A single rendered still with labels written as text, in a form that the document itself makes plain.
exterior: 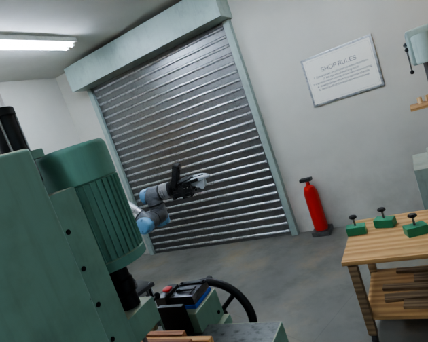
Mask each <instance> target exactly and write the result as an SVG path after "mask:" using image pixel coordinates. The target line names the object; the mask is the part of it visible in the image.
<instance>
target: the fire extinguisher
mask: <svg viewBox="0 0 428 342"><path fill-rule="evenodd" d="M312 179H313V178H312V177H311V176H310V177H307V178H301V179H300V180H299V182H300V183H306V186H305V188H304V197H305V200H306V203H307V206H308V210H309V212H310V216H311V219H312V222H313V225H314V230H313V232H312V236H313V238H317V237H322V236H328V235H331V233H332V230H333V228H334V227H333V224H327V219H326V217H325V213H324V211H323V206H322V204H321V200H320V197H319V194H318V191H317V189H316V188H315V186H314V185H310V183H309V181H311V180H312Z"/></svg>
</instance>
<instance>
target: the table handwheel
mask: <svg viewBox="0 0 428 342"><path fill-rule="evenodd" d="M204 279H206V280H207V283H208V285H209V286H212V287H216V288H220V289H222V290H224V291H226V292H229V293H230V296H229V297H228V299H227V300H226V302H225V303H224V304H223V305H222V309H223V311H224V314H227V313H228V312H227V311H226V308H227V307H228V306H229V304H230V303H231V302H232V300H233V299H234V298H236V299H237V300H238V301H239V302H240V304H241V305H242V306H243V307H244V309H245V311H246V313H247V316H248V319H249V323H251V322H257V316H256V314H255V310H254V308H253V306H252V304H251V303H250V301H249V300H248V298H247V297H246V296H245V295H244V294H243V293H242V292H241V291H240V290H239V289H238V288H236V287H235V286H233V285H231V284H229V283H228V282H225V281H223V280H219V279H216V278H202V279H199V280H204Z"/></svg>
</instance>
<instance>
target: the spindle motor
mask: <svg viewBox="0 0 428 342"><path fill-rule="evenodd" d="M35 161H36V163H37V166H38V168H39V171H40V173H41V175H42V177H43V180H44V182H43V184H44V186H45V188H46V191H47V193H48V194H50V193H53V192H56V191H60V190H63V189H66V188H69V187H74V188H75V191H76V193H77V196H78V198H79V201H80V203H81V205H82V208H83V210H84V213H85V215H86V218H87V220H88V223H89V225H90V228H91V230H92V233H93V235H94V238H95V240H96V243H97V245H98V247H99V250H100V252H101V255H102V257H103V260H104V262H105V265H106V267H107V270H108V272H109V274H110V273H113V272H115V271H118V270H120V269H122V268H124V267H125V266H127V265H129V264H131V263H132V262H133V261H135V260H137V259H138V258H139V257H140V256H141V255H142V254H143V253H144V252H145V251H146V247H145V243H144V241H143V238H142V236H141V233H140V231H139V228H138V226H137V223H136V220H135V218H134V215H133V213H132V210H131V208H130V205H129V203H128V200H127V197H126V194H125V192H124V189H123V187H122V184H121V182H120V179H119V176H118V173H117V172H115V171H116V169H115V166H114V164H113V161H112V158H111V156H110V153H109V150H108V148H107V145H106V143H105V141H104V140H103V139H102V138H96V139H93V140H88V141H86V142H81V143H79V144H76V145H72V146H70V147H66V148H64V149H60V150H57V151H55V152H52V153H49V154H46V155H45V157H42V158H40V159H37V160H35Z"/></svg>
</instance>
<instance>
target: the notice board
mask: <svg viewBox="0 0 428 342"><path fill-rule="evenodd" d="M300 63H301V65H302V70H303V72H304V76H305V79H306V82H307V86H308V89H309V92H310V96H311V98H312V102H313V105H314V107H318V106H321V105H324V104H327V103H330V102H333V101H336V100H340V99H343V98H346V97H349V96H352V95H356V94H359V93H362V92H365V91H368V90H372V89H374V88H378V87H380V86H384V85H385V83H384V79H383V77H382V72H381V69H380V65H379V62H378V58H377V55H376V50H375V47H374V43H373V40H372V36H371V34H369V35H366V36H364V37H360V38H358V39H356V40H353V41H350V42H348V43H345V44H343V45H340V46H338V47H335V48H333V49H330V50H328V51H325V52H322V53H320V54H317V55H315V56H312V57H310V58H307V59H305V60H302V61H300Z"/></svg>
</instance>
